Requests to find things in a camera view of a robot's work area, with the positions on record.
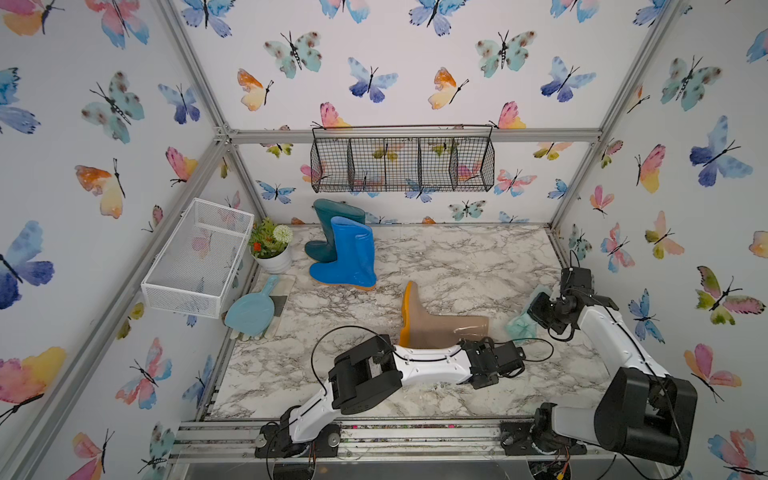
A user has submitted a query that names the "mint green fluffy cloth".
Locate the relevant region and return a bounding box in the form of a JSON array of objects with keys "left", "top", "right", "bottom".
[{"left": 505, "top": 285, "right": 552, "bottom": 342}]

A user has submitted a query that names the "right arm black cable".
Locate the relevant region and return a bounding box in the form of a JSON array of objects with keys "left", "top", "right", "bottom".
[{"left": 545, "top": 248, "right": 688, "bottom": 480}]

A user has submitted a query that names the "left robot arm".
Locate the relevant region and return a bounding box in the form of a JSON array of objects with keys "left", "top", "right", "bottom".
[{"left": 277, "top": 335, "right": 526, "bottom": 449}]

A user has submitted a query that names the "black wire wall basket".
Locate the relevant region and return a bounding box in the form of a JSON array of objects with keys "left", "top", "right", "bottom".
[{"left": 303, "top": 125, "right": 496, "bottom": 194}]

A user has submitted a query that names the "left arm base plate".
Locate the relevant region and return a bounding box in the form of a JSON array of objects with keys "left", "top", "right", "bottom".
[{"left": 254, "top": 421, "right": 342, "bottom": 460}]

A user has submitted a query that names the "aluminium front rail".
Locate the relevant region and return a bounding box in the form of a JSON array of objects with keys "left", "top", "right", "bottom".
[{"left": 170, "top": 418, "right": 673, "bottom": 463}]

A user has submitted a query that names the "blue rubber boot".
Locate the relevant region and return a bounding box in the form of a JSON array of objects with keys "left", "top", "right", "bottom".
[{"left": 309, "top": 217, "right": 377, "bottom": 290}]

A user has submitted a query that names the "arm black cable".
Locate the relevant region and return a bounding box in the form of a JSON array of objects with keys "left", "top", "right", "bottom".
[
  {"left": 545, "top": 248, "right": 688, "bottom": 480},
  {"left": 263, "top": 323, "right": 556, "bottom": 480}
]

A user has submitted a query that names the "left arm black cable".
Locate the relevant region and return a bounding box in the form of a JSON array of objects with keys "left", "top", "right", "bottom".
[{"left": 263, "top": 323, "right": 556, "bottom": 480}]

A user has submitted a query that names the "beige rubber boot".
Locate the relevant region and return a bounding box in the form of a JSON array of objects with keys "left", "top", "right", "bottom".
[{"left": 399, "top": 281, "right": 490, "bottom": 349}]

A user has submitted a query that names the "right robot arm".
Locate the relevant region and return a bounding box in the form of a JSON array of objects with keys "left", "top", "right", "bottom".
[{"left": 527, "top": 267, "right": 698, "bottom": 468}]

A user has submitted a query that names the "teal green rubber boot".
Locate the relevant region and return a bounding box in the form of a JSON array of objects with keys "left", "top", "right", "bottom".
[{"left": 305, "top": 199, "right": 366, "bottom": 263}]

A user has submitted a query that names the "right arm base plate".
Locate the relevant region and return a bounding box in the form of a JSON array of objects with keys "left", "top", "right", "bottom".
[{"left": 499, "top": 421, "right": 588, "bottom": 456}]

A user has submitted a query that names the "white mesh wall basket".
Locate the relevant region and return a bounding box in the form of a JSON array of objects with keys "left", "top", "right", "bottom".
[{"left": 141, "top": 198, "right": 254, "bottom": 318}]

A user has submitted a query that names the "potted plant white pot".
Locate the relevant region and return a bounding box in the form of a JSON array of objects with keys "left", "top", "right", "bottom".
[{"left": 248, "top": 217, "right": 293, "bottom": 274}]

